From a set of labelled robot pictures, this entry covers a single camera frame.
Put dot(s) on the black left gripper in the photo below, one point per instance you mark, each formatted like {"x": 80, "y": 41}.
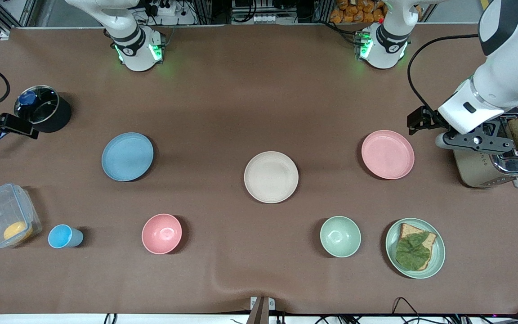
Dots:
{"x": 428, "y": 117}

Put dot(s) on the pink plate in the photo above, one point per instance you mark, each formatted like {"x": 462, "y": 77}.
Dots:
{"x": 387, "y": 154}

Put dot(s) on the blue plate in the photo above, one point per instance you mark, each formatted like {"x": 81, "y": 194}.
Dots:
{"x": 127, "y": 156}

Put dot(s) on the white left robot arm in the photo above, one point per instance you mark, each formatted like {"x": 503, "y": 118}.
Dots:
{"x": 506, "y": 81}

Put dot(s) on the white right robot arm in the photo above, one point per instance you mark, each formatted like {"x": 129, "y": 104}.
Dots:
{"x": 135, "y": 54}

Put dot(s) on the glass lid with blue knob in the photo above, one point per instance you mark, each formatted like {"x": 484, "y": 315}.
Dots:
{"x": 38, "y": 105}

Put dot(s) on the silver toaster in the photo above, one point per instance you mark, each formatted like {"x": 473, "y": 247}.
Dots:
{"x": 479, "y": 173}

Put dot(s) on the orange round food piece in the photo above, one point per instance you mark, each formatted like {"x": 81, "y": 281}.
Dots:
{"x": 16, "y": 231}

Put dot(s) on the bread slice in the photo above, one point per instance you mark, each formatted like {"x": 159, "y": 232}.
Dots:
{"x": 409, "y": 229}

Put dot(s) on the blue cup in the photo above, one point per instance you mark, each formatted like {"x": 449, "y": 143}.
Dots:
{"x": 61, "y": 236}

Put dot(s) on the bag of orange snacks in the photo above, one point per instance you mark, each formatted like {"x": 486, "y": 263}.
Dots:
{"x": 353, "y": 11}

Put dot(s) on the green plate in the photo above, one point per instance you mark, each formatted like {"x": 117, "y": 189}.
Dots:
{"x": 439, "y": 252}

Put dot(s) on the green lettuce leaf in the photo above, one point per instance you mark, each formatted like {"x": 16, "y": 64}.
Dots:
{"x": 412, "y": 254}

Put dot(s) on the green bowl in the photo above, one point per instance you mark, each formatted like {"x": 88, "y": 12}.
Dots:
{"x": 340, "y": 236}

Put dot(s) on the beige plate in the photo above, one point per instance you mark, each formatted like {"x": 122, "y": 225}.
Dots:
{"x": 271, "y": 177}

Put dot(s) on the brown table cloth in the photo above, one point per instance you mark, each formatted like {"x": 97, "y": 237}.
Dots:
{"x": 259, "y": 90}

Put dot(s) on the pink bowl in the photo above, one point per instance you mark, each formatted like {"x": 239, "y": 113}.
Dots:
{"x": 162, "y": 234}

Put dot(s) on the white power strip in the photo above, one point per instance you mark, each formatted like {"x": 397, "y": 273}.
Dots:
{"x": 162, "y": 9}

